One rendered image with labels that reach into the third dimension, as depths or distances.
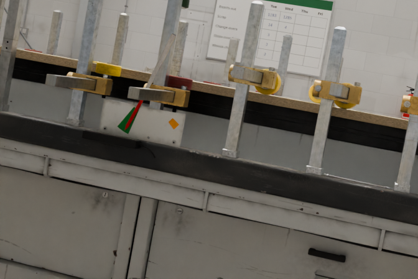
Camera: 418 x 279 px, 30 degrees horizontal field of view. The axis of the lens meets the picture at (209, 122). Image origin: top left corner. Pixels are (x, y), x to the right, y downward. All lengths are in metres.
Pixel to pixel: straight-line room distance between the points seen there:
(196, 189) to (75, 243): 0.58
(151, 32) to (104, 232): 7.32
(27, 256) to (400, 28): 7.19
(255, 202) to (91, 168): 0.52
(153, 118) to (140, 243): 0.49
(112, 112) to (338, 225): 0.75
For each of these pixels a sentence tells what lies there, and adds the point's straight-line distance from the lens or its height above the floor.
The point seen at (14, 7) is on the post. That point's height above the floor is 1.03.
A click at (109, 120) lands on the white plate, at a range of 2.38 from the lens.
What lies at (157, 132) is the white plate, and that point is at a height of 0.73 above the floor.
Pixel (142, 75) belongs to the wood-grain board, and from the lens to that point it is 2.53.
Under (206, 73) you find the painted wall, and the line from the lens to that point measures 9.67.
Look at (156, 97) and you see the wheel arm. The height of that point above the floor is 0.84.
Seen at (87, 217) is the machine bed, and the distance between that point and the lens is 2.71.
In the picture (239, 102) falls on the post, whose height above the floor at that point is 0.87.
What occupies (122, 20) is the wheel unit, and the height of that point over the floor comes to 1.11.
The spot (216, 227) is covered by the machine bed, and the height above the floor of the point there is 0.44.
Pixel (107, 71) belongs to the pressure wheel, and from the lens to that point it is 2.48.
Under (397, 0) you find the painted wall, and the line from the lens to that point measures 9.49.
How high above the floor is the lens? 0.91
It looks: 3 degrees down
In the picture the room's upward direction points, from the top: 10 degrees clockwise
